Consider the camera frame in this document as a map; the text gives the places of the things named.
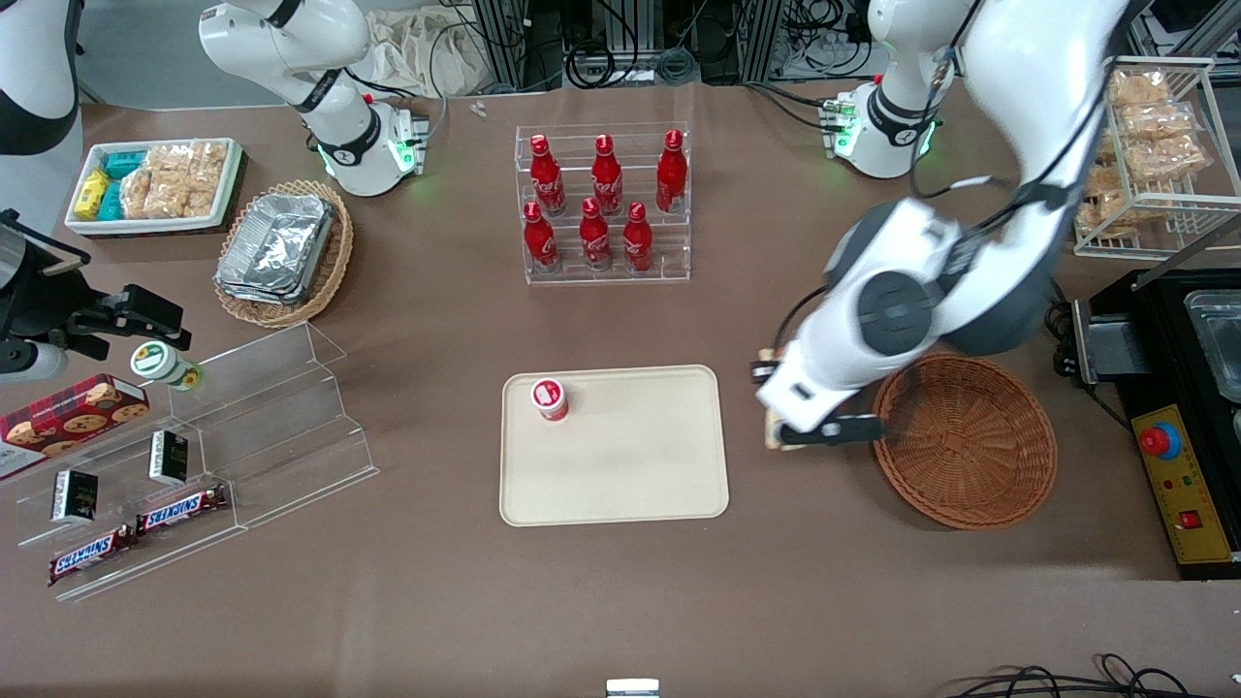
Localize snickers chocolate bar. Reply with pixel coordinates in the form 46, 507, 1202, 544
48, 523, 139, 587
136, 485, 231, 536

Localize black appliance box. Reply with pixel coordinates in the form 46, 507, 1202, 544
1072, 268, 1241, 583

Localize triangular sandwich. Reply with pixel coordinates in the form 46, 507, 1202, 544
762, 347, 785, 453

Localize black base cables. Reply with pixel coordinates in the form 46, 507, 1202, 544
745, 81, 846, 133

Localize red cola bottle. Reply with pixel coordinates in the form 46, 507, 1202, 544
528, 134, 567, 217
655, 129, 688, 214
591, 134, 624, 216
579, 198, 613, 271
622, 202, 654, 273
523, 201, 558, 272

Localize black floor cables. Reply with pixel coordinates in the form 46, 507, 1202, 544
945, 653, 1241, 698

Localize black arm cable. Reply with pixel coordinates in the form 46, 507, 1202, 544
909, 0, 1106, 243

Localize red emergency stop button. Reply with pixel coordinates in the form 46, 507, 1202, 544
1140, 422, 1185, 462

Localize black cable bundle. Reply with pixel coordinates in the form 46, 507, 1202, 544
1043, 276, 1081, 379

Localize clear acrylic bottle rack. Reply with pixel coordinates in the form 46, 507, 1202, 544
514, 121, 692, 286

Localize clear acrylic stepped shelf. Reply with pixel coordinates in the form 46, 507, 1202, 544
15, 322, 381, 604

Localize light wicker basket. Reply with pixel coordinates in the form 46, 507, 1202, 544
213, 179, 355, 329

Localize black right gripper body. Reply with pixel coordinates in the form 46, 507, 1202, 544
0, 208, 119, 346

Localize grey metal bracket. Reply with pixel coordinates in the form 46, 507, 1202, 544
1074, 312, 1137, 386

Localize yellow control panel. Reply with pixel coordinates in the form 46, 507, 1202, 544
1132, 404, 1237, 565

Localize red plaid cookie box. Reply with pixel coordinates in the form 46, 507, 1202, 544
0, 373, 151, 483

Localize green lid drink cup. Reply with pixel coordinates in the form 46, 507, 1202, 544
131, 341, 205, 393

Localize beige cloth bag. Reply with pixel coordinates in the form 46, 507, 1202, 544
364, 8, 492, 98

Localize white wire rack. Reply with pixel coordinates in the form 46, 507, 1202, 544
1071, 56, 1241, 260

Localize beige plastic tray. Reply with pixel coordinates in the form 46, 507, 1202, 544
499, 365, 730, 527

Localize red lid yogurt cup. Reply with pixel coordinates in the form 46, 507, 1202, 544
529, 377, 570, 424

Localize bagged rice cracker snack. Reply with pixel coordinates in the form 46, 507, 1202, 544
1125, 136, 1209, 184
1115, 102, 1196, 143
1108, 70, 1170, 106
1081, 163, 1127, 201

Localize stack of foil trays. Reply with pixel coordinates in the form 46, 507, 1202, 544
215, 192, 337, 307

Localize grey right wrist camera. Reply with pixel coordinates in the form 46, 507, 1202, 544
0, 341, 69, 382

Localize brown wicker basket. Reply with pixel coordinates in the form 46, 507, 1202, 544
871, 351, 1059, 531

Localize yellow snack pack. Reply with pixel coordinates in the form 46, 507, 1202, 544
76, 170, 111, 222

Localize small black carton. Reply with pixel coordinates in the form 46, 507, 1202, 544
50, 469, 99, 526
148, 429, 189, 487

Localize white snack bin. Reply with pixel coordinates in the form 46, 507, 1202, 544
64, 138, 243, 237

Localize steel insert pan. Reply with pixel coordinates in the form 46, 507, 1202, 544
1184, 289, 1241, 404

